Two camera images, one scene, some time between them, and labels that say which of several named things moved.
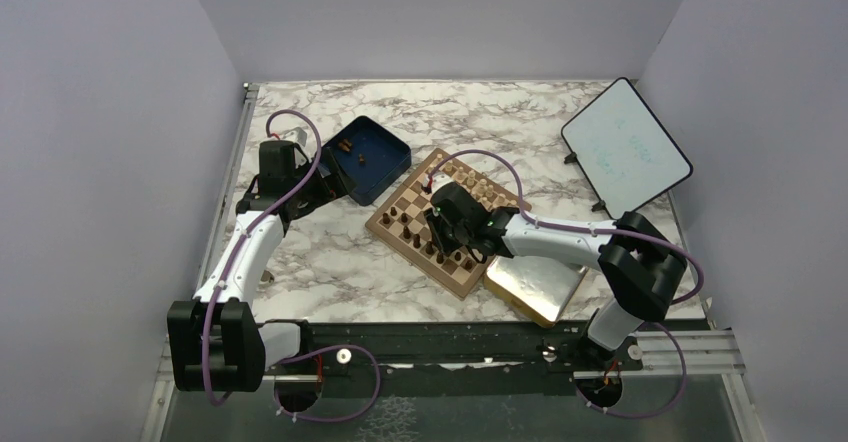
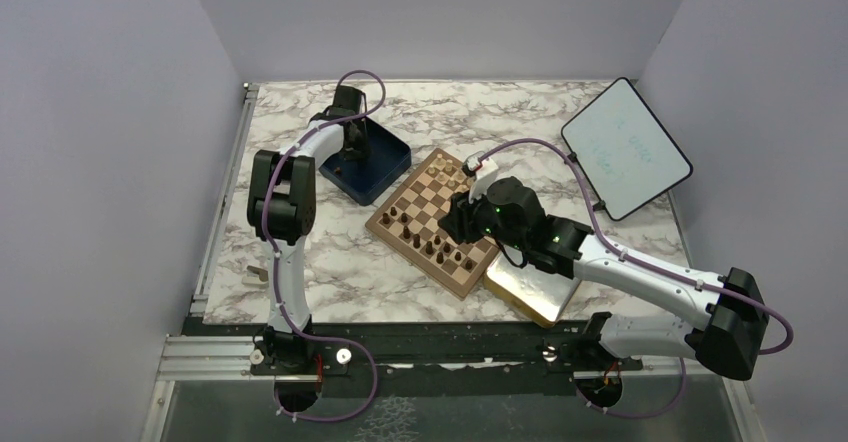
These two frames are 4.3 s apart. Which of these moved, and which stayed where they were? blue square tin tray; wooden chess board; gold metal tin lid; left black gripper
Moved: left black gripper
Stayed: wooden chess board; blue square tin tray; gold metal tin lid
